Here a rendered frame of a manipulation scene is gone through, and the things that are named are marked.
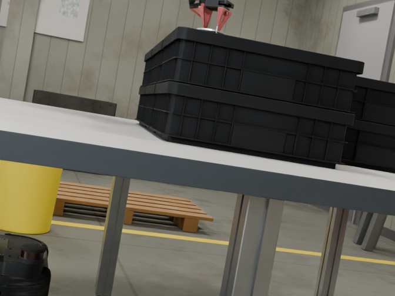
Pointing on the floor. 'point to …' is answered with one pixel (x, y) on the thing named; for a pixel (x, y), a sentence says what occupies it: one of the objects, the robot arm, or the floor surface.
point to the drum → (27, 197)
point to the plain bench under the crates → (7, 106)
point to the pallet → (133, 204)
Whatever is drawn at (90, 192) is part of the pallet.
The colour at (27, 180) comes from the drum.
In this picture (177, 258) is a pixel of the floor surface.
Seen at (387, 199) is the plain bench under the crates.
